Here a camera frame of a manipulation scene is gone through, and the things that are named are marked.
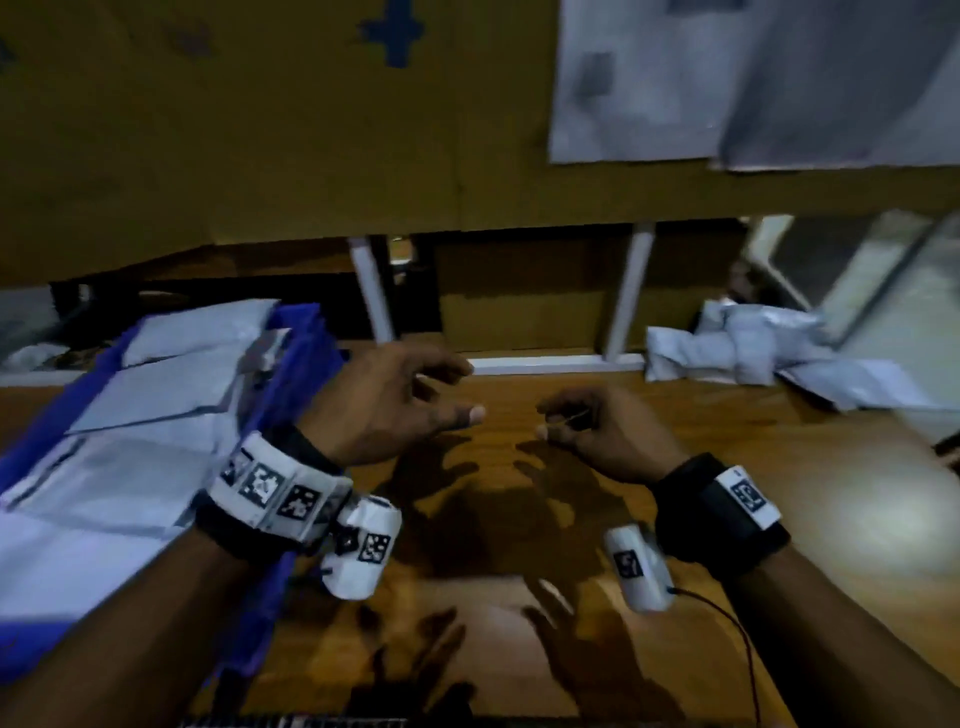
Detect person's left hand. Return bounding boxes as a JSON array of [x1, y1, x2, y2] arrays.
[[295, 339, 488, 470]]

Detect person's right forearm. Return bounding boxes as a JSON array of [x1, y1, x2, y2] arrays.
[[727, 543, 960, 728]]

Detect person's left forearm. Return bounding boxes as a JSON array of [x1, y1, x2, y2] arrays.
[[0, 525, 257, 728]]

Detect white metal shelf leg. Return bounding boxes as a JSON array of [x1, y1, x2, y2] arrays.
[[832, 210, 954, 344], [603, 225, 657, 362], [348, 235, 398, 344]]

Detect right marker wristband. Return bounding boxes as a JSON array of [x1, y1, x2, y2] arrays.
[[649, 453, 792, 584]]

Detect white printed paper sheet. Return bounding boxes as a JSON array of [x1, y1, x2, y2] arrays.
[[547, 0, 752, 167], [717, 0, 960, 171]]

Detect blue plastic crate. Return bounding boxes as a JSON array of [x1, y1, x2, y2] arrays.
[[0, 303, 347, 692]]

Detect wooden table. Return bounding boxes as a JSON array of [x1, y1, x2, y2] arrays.
[[0, 367, 960, 728]]

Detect person's right hand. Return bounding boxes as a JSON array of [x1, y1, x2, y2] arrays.
[[537, 384, 692, 486]]

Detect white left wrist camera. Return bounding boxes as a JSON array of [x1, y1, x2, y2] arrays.
[[319, 495, 404, 602]]

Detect packed white bags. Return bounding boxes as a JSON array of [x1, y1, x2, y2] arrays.
[[0, 297, 294, 624]]

